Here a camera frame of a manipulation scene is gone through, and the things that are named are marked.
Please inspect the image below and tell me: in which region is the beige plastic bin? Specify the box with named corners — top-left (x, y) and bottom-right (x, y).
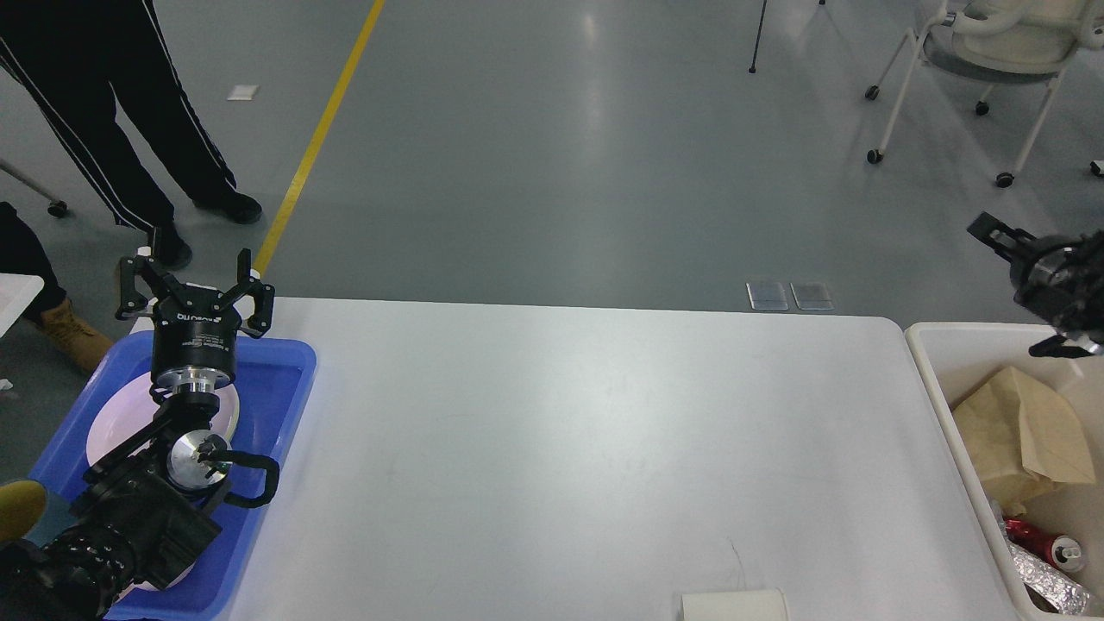
top-left (906, 323), bottom-right (1103, 620)

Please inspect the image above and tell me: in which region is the white side table left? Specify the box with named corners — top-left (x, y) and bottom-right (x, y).
top-left (0, 273), bottom-right (44, 337)

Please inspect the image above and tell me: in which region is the red foil wrapper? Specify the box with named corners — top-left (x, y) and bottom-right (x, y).
top-left (1004, 517), bottom-right (1089, 573)

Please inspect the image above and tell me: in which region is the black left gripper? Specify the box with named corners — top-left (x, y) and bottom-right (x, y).
top-left (115, 228), bottom-right (275, 389)

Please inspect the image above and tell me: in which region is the aluminium foil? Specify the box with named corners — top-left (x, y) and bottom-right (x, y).
top-left (997, 515), bottom-right (1101, 618)

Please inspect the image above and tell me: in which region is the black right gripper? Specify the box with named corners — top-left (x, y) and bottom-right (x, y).
top-left (967, 211), bottom-right (1103, 359)

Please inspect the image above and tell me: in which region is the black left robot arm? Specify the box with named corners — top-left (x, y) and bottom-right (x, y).
top-left (3, 229), bottom-right (280, 620)

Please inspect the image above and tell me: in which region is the white paper cup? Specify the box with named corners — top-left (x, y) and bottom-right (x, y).
top-left (680, 589), bottom-right (789, 620)

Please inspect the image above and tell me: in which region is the teal mug yellow inside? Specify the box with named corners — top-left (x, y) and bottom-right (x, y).
top-left (1, 480), bottom-right (47, 543)

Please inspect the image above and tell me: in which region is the metal floor plate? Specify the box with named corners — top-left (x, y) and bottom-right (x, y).
top-left (746, 280), bottom-right (790, 313)
top-left (790, 282), bottom-right (836, 313)

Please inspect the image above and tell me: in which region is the brown paper bag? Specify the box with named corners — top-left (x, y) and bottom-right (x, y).
top-left (951, 367), bottom-right (1098, 518)

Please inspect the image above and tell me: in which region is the pink plate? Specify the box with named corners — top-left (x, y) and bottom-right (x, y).
top-left (85, 373), bottom-right (241, 464)

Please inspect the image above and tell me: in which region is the black tripod leg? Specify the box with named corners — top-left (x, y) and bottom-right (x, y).
top-left (749, 0), bottom-right (769, 75)

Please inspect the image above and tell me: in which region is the metal floor plate right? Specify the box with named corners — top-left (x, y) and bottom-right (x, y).
top-left (790, 282), bottom-right (836, 313)

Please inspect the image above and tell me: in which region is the metal floor plate left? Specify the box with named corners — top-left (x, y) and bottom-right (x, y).
top-left (746, 280), bottom-right (790, 313)

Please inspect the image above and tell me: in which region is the brown boot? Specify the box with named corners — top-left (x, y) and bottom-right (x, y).
top-left (0, 203), bottom-right (115, 373)

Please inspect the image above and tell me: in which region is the person in striped track pants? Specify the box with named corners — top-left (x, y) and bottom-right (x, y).
top-left (1, 1), bottom-right (263, 267)

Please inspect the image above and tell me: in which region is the white chair base left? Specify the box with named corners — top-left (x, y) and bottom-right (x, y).
top-left (1, 159), bottom-right (70, 219)

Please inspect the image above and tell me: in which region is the white office chair right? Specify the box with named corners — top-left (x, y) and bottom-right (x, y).
top-left (864, 1), bottom-right (1101, 188)

